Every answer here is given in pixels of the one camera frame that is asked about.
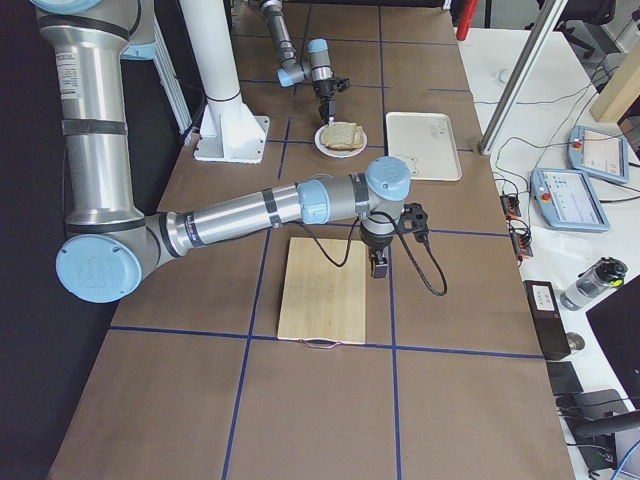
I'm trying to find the teach pendant tablet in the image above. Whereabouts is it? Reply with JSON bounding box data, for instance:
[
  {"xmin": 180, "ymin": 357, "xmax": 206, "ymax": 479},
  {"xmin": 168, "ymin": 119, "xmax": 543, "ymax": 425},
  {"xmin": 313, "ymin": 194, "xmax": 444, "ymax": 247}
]
[
  {"xmin": 567, "ymin": 125, "xmax": 630, "ymax": 184},
  {"xmin": 530, "ymin": 168, "xmax": 611, "ymax": 233}
]

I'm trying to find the aluminium frame post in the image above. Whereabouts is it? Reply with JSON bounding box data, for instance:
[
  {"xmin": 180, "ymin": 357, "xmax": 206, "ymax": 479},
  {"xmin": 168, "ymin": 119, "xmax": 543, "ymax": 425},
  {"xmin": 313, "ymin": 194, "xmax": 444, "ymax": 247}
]
[{"xmin": 478, "ymin": 0, "xmax": 568, "ymax": 155}]

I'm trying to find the bread slice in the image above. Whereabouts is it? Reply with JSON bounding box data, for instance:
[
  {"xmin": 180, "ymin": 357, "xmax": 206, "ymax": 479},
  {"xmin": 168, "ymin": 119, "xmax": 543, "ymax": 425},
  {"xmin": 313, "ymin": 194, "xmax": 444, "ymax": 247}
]
[{"xmin": 320, "ymin": 122, "xmax": 357, "ymax": 150}]

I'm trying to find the upper orange connector board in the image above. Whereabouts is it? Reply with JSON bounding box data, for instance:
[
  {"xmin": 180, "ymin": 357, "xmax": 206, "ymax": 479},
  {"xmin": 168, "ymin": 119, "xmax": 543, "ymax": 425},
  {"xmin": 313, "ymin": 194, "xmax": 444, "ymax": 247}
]
[{"xmin": 500, "ymin": 193, "xmax": 521, "ymax": 220}]

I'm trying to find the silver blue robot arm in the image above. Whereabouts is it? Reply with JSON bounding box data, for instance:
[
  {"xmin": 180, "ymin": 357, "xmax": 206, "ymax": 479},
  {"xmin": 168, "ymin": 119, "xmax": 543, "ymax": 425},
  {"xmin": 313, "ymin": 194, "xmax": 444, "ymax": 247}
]
[
  {"xmin": 35, "ymin": 1, "xmax": 410, "ymax": 303},
  {"xmin": 252, "ymin": 0, "xmax": 342, "ymax": 124}
]

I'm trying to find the clear water bottle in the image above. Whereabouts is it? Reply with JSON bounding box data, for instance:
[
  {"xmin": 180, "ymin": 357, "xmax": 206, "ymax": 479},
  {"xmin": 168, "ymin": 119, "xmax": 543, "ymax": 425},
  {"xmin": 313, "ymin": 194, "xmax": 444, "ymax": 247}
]
[{"xmin": 560, "ymin": 257, "xmax": 628, "ymax": 310}]

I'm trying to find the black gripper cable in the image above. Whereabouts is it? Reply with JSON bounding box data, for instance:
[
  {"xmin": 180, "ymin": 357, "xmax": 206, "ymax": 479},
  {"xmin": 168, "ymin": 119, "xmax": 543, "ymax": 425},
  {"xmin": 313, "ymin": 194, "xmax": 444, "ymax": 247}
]
[{"xmin": 297, "ymin": 211, "xmax": 448, "ymax": 297}]

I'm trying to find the near teach pendant tablet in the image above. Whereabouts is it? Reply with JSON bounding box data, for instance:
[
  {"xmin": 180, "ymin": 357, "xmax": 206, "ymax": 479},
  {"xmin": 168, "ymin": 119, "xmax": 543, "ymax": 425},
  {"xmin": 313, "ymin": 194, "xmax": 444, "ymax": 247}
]
[{"xmin": 530, "ymin": 168, "xmax": 611, "ymax": 233}]

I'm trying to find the black rectangular box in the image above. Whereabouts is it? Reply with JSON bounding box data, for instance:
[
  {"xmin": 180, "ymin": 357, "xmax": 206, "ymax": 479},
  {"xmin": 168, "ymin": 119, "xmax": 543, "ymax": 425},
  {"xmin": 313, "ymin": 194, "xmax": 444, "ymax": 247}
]
[{"xmin": 523, "ymin": 280, "xmax": 571, "ymax": 361}]

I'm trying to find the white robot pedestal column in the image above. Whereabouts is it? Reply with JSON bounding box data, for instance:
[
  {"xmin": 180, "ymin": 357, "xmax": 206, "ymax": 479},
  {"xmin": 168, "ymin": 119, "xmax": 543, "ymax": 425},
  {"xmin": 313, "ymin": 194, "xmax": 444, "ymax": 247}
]
[{"xmin": 180, "ymin": 0, "xmax": 270, "ymax": 164}]

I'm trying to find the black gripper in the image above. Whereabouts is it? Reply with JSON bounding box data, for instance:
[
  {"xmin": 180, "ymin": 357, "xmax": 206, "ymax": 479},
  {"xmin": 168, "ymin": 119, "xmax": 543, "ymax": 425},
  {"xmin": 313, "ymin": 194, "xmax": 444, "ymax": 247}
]
[
  {"xmin": 313, "ymin": 78, "xmax": 336, "ymax": 124},
  {"xmin": 360, "ymin": 228, "xmax": 393, "ymax": 278}
]

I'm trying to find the bottom toast slice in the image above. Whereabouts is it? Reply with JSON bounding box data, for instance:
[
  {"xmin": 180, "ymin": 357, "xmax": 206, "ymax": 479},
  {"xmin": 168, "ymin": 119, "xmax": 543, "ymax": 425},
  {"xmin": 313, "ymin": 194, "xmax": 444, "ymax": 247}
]
[{"xmin": 328, "ymin": 126, "xmax": 364, "ymax": 151}]

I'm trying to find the bamboo cutting board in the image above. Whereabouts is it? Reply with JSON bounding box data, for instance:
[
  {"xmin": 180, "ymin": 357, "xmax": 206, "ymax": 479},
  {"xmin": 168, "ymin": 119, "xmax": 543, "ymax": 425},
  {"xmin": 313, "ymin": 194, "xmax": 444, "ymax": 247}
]
[{"xmin": 277, "ymin": 237, "xmax": 367, "ymax": 344}]

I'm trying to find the orange connector board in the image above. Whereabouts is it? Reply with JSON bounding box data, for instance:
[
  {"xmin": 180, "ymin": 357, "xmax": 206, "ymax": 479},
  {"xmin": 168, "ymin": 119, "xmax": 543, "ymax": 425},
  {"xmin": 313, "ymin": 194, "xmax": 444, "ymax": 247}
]
[
  {"xmin": 509, "ymin": 227, "xmax": 533, "ymax": 261},
  {"xmin": 500, "ymin": 193, "xmax": 521, "ymax": 220}
]

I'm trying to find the far teach pendant tablet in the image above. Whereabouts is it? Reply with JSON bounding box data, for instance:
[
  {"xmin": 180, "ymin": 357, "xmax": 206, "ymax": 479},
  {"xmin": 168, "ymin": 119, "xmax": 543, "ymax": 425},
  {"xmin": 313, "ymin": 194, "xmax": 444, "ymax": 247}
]
[{"xmin": 567, "ymin": 125, "xmax": 630, "ymax": 184}]

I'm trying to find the cream bear tray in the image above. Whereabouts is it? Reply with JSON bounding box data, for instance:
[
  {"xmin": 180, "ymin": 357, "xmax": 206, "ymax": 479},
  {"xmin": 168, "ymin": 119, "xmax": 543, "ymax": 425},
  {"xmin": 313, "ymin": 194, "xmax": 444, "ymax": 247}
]
[{"xmin": 385, "ymin": 112, "xmax": 462, "ymax": 182}]

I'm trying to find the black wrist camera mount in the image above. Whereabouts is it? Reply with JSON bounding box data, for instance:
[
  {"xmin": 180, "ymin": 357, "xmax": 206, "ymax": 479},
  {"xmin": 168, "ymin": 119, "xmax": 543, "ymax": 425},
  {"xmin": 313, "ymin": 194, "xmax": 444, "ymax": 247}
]
[{"xmin": 400, "ymin": 203, "xmax": 429, "ymax": 243}]

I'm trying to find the black monitor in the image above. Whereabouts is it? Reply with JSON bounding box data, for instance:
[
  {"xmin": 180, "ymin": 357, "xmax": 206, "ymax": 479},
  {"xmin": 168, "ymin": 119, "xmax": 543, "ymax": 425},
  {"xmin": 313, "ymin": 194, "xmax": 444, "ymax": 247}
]
[{"xmin": 586, "ymin": 283, "xmax": 640, "ymax": 397}]

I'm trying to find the lower orange connector board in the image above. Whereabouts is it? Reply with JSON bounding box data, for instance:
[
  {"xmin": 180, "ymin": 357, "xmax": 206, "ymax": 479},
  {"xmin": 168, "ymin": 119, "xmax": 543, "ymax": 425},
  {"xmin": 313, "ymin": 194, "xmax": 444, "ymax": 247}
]
[{"xmin": 509, "ymin": 227, "xmax": 533, "ymax": 261}]

